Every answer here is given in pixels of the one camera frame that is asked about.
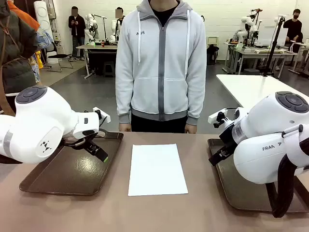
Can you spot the person in grey hoodie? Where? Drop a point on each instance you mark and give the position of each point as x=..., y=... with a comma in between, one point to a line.
x=160, y=60

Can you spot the white background desk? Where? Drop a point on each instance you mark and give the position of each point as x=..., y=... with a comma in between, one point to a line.
x=300, y=44

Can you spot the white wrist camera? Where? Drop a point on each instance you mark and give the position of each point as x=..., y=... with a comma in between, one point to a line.
x=103, y=115
x=217, y=116

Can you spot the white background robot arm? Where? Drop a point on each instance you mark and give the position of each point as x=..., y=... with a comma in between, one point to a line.
x=91, y=24
x=113, y=29
x=246, y=24

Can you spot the man in black clothes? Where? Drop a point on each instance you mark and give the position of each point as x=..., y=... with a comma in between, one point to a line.
x=77, y=29

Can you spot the white A4 paper stack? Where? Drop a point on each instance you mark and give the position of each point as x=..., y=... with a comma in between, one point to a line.
x=157, y=169

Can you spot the black tripod stand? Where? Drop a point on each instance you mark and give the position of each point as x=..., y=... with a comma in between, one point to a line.
x=274, y=46

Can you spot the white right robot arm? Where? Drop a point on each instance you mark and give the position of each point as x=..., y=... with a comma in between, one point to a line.
x=265, y=113

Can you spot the man in black sweater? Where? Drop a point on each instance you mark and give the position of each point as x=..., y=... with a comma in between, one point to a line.
x=293, y=29

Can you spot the black chair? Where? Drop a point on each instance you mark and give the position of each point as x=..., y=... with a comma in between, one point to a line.
x=58, y=56

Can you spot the black stool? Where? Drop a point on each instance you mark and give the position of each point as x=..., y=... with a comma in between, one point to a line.
x=109, y=67

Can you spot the white table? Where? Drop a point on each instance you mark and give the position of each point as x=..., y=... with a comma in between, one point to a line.
x=253, y=89

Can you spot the person's left forearm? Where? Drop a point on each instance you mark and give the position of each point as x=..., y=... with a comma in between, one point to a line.
x=196, y=101

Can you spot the bystander beside white robot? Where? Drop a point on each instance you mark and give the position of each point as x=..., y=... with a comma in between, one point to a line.
x=119, y=24

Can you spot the black bag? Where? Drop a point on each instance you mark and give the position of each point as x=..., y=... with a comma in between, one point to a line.
x=212, y=54

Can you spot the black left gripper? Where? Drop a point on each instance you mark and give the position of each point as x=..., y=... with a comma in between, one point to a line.
x=80, y=139

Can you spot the white tower appliance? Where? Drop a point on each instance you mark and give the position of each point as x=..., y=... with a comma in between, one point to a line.
x=43, y=14

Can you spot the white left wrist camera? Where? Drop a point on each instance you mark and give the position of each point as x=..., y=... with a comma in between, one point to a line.
x=103, y=115

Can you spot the person's right forearm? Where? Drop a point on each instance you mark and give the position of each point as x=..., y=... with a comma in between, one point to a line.
x=123, y=101

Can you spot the grey background desk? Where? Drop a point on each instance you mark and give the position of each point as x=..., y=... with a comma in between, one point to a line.
x=101, y=47
x=256, y=52

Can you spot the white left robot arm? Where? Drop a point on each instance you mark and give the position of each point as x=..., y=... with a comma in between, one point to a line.
x=36, y=113

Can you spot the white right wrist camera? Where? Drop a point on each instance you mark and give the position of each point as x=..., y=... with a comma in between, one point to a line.
x=217, y=116

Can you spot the bystander in olive jacket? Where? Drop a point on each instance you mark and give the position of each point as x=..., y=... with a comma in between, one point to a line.
x=14, y=60

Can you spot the beige box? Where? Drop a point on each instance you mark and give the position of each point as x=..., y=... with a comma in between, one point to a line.
x=212, y=40

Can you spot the brown plastic serving tray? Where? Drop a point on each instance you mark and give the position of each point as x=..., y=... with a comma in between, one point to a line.
x=241, y=188
x=72, y=174

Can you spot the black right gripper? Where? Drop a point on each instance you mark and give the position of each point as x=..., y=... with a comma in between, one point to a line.
x=228, y=140

